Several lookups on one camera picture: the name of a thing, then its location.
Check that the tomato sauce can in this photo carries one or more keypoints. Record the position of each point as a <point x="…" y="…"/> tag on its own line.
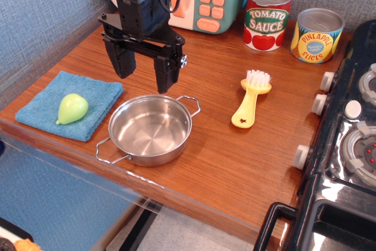
<point x="265" y="24"/>

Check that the pineapple slices can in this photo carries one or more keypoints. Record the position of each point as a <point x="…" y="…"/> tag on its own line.
<point x="316" y="35"/>

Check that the stainless steel pan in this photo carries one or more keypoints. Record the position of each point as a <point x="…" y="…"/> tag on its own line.
<point x="151" y="130"/>

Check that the blue folded cloth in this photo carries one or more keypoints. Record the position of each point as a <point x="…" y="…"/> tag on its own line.
<point x="42" y="111"/>

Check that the black toy stove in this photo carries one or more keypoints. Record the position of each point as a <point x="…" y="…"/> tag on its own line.
<point x="336" y="195"/>

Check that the orange plush object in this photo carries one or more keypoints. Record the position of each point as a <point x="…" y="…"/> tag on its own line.
<point x="26" y="245"/>

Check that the green plastic pear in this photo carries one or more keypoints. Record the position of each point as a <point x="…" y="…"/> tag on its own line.
<point x="72" y="108"/>

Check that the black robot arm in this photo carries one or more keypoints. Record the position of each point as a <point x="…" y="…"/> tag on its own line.
<point x="142" y="26"/>

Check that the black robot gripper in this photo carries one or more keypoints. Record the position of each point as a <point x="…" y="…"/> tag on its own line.
<point x="142" y="26"/>

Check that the yellow dish brush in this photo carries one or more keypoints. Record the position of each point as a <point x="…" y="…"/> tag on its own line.
<point x="256" y="83"/>

